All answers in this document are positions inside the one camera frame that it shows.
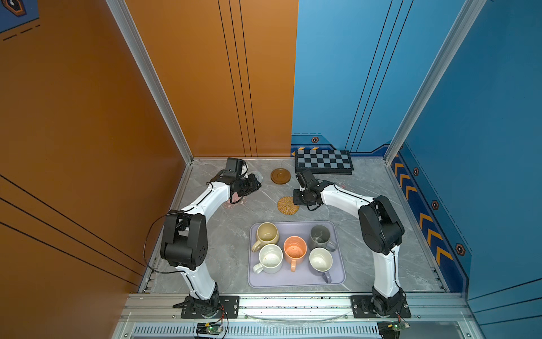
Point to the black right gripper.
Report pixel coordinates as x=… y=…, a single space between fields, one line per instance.
x=296 y=199

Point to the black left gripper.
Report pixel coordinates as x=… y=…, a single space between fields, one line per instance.
x=254 y=185

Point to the woven rattan round coaster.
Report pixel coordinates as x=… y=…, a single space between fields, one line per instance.
x=286 y=206

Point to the brown wooden round coaster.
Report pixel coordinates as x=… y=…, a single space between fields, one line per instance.
x=280 y=176

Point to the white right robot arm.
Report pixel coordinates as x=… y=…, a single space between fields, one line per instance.
x=382 y=232

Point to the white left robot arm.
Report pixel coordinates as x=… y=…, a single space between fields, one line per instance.
x=185 y=244

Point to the blue woven round coaster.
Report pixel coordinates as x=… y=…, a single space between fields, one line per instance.
x=258 y=176

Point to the speckled grey mug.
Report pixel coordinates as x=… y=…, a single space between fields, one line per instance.
x=320 y=237

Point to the black chessboard box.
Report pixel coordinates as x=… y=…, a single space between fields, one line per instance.
x=323 y=161

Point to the orange mug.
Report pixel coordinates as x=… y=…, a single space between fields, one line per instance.
x=295 y=250

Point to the beige yellow mug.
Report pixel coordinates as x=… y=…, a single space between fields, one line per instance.
x=267 y=233

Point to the lilac mug cream inside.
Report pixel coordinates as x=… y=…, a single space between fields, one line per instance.
x=321 y=261

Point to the lilac plastic tray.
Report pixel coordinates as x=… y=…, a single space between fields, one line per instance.
x=304 y=274

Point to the white cream mug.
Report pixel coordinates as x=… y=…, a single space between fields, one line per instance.
x=270 y=259

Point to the left green circuit board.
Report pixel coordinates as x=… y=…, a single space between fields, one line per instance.
x=208 y=330

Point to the green circuit board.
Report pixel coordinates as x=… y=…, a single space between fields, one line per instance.
x=392 y=330
x=208 y=330

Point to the right green circuit board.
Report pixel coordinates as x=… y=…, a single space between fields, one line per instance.
x=392 y=330

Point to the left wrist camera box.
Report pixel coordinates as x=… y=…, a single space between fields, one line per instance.
x=235 y=168

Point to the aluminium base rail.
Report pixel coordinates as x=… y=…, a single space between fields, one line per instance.
x=296 y=315

